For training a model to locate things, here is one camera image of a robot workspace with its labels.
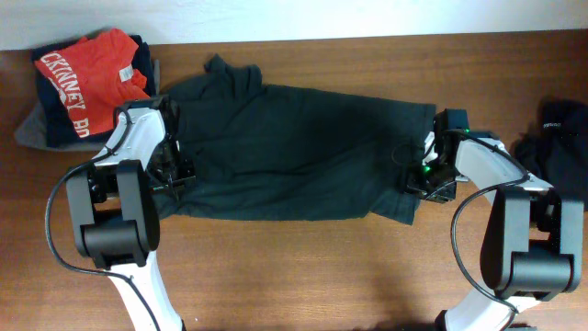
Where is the dark green t-shirt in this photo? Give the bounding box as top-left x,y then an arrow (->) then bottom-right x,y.
154,56 -> 435,224

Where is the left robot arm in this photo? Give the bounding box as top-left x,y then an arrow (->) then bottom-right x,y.
64,96 -> 194,330

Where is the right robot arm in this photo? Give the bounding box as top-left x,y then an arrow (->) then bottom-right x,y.
405,109 -> 583,331

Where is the folded navy blue garment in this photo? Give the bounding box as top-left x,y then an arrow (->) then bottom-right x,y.
35,35 -> 156,148

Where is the folded red printed t-shirt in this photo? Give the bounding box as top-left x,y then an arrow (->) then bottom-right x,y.
32,29 -> 155,146

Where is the black garment pile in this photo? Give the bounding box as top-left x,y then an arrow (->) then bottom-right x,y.
514,98 -> 587,201

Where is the folded grey garment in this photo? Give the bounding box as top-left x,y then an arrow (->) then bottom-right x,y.
15,53 -> 149,151

